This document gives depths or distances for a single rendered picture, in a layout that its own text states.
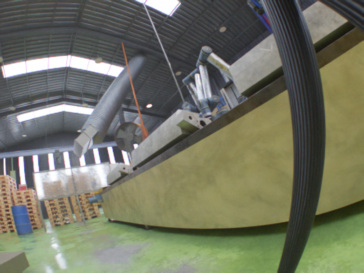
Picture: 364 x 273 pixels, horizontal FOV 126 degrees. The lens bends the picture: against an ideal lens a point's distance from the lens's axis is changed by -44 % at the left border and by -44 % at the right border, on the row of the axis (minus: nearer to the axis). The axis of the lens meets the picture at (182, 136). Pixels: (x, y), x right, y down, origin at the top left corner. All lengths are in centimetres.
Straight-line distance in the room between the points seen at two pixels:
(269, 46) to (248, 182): 73
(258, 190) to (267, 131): 32
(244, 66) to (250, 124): 32
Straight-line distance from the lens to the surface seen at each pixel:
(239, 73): 95
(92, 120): 721
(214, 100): 189
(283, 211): 93
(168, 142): 133
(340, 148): 81
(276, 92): 84
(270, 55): 90
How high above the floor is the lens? 50
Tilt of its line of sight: 14 degrees up
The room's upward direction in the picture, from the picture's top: 19 degrees counter-clockwise
